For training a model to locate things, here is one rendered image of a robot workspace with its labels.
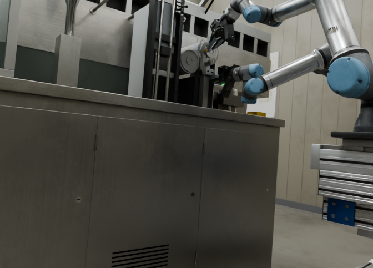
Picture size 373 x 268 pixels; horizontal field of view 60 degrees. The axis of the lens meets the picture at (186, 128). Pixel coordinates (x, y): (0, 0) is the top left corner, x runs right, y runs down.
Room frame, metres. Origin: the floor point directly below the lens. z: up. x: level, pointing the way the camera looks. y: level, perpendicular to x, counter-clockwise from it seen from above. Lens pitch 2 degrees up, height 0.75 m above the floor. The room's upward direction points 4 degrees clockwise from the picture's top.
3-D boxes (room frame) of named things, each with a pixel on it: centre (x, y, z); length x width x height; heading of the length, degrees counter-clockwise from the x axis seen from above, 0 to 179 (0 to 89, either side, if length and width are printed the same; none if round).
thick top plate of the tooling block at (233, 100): (2.00, -0.14, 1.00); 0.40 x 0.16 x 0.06; 35
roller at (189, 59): (1.80, 0.08, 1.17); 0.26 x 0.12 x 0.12; 35
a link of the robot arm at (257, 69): (1.58, -0.30, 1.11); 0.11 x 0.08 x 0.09; 35
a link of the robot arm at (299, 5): (1.37, -0.46, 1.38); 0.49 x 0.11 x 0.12; 29
